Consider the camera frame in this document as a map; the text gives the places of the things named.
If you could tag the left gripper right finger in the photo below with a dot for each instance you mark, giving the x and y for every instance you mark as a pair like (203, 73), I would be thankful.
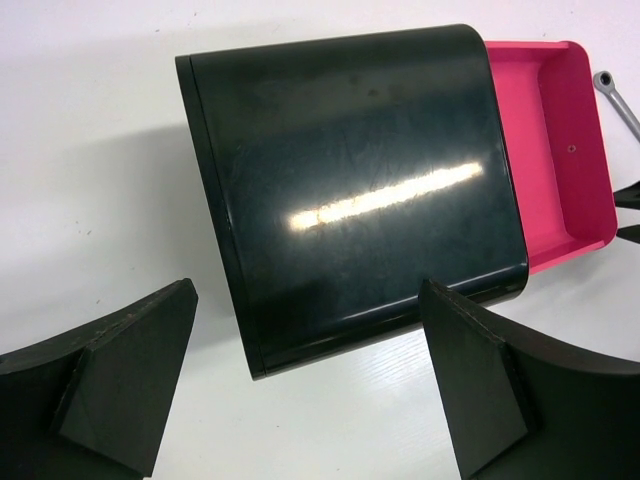
(520, 404)

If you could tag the pink top drawer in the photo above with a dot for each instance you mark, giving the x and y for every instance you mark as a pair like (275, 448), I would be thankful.
(555, 149)

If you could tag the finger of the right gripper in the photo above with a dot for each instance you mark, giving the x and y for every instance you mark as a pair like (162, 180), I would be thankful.
(628, 197)
(629, 233)

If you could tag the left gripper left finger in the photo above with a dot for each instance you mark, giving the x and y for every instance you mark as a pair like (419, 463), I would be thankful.
(93, 402)

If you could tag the black drawer cabinet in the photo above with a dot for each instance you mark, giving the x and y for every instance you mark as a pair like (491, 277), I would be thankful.
(342, 173)

